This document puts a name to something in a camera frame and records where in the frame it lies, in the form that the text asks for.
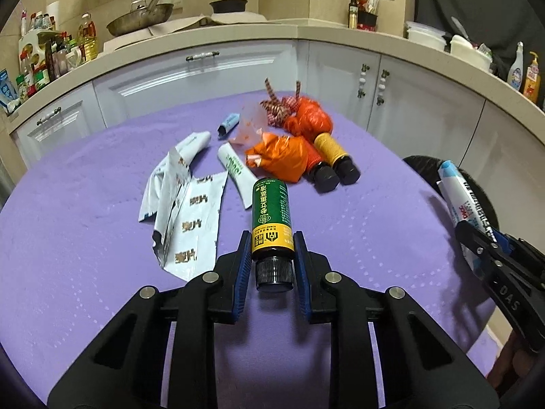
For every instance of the red checked ribbon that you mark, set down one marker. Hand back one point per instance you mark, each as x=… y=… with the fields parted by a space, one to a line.
x=274 y=108

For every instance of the yellow dish soap bottle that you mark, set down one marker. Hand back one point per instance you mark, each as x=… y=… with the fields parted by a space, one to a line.
x=531 y=79

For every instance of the pink transparent wrapper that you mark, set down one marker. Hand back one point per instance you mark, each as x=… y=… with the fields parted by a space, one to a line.
x=249 y=130

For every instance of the beige stove cover cloth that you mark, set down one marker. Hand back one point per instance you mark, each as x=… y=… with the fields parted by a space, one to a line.
x=191 y=25

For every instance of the white plastic pouch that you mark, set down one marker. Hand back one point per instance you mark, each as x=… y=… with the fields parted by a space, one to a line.
x=187 y=147

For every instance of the small blue tube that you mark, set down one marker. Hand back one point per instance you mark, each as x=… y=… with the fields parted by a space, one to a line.
x=229 y=124

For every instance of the person's right hand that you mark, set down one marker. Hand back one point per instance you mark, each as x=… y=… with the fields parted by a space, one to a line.
x=517 y=362

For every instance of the red-orange plastic bag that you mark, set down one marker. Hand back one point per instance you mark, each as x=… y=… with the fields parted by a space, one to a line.
x=313 y=117

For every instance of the blue white snack packet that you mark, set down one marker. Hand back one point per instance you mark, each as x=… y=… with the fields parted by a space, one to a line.
x=457 y=191

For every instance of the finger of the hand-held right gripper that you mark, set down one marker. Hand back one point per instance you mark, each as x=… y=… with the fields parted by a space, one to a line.
x=506 y=243
x=477 y=245

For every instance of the white kitchen cabinet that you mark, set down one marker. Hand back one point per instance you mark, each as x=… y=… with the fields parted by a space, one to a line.
x=255 y=68

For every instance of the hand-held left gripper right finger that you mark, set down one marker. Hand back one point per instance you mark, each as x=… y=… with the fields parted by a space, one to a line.
x=301 y=277

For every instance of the blue printed pouch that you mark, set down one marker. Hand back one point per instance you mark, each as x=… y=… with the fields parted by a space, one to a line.
x=7 y=91

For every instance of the black utensil holder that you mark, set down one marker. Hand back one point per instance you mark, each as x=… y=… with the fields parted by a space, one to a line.
x=367 y=20

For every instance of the yellow cooking oil bottle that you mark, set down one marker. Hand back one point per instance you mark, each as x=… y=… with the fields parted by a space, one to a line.
x=88 y=40

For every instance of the white spray bottle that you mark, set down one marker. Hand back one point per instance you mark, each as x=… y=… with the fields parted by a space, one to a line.
x=516 y=70

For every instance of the white condiment rack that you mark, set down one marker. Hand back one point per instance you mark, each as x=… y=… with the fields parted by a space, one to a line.
x=32 y=40

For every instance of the metal wok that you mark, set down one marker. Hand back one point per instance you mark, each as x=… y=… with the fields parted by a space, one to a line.
x=136 y=21

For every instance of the black lined trash bin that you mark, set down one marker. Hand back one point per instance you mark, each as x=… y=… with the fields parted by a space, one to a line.
x=425 y=168

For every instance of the green label dark bottle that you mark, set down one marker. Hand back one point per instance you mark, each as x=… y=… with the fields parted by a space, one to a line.
x=270 y=217

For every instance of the white tube green print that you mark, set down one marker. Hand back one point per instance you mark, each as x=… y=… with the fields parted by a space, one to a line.
x=232 y=166

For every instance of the dark olive oil bottle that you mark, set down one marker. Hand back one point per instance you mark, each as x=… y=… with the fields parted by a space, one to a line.
x=353 y=15

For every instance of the beige stone countertop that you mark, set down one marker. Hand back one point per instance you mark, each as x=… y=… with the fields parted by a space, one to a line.
x=255 y=30

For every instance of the orange plastic bag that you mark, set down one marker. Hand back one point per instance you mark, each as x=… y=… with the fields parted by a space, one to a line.
x=285 y=157

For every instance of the clear plastic container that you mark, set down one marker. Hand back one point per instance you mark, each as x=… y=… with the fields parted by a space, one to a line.
x=425 y=36

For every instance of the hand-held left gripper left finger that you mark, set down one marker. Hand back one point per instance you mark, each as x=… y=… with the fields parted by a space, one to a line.
x=242 y=277

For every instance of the group of condiment bottles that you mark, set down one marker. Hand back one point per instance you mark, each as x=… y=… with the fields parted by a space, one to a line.
x=51 y=61

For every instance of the silver foil bag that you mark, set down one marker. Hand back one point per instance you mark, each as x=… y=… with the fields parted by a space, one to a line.
x=193 y=221

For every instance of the black pot with lid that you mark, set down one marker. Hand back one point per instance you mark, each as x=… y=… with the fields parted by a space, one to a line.
x=228 y=5

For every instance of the green white squeezed tube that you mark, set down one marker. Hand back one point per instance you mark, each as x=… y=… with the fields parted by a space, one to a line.
x=484 y=49

